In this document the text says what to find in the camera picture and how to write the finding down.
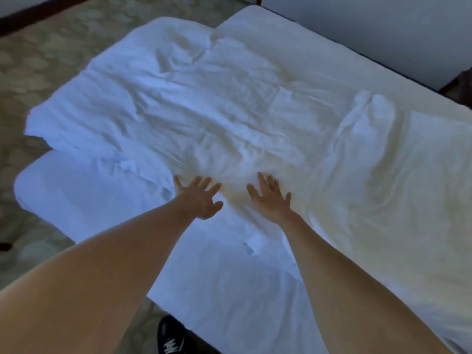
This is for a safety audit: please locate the person's left hand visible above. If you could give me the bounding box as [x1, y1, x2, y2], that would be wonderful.
[173, 175, 224, 221]

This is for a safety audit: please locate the person's right hand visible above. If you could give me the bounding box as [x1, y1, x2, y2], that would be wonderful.
[246, 172, 296, 224]

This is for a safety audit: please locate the person's left forearm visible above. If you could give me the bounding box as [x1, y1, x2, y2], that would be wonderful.
[0, 197, 208, 354]

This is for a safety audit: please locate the person's right forearm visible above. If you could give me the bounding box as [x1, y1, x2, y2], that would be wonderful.
[274, 212, 444, 354]

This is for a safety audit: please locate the crumpled white bed sheet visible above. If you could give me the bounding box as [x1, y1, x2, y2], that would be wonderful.
[24, 16, 472, 292]

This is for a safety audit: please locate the white mattress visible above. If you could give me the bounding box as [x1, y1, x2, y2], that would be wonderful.
[14, 5, 472, 354]

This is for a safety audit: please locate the black shoe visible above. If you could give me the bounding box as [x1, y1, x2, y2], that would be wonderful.
[157, 315, 197, 354]

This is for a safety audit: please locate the dark wooden baseboard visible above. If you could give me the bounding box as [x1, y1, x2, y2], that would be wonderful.
[0, 0, 101, 37]

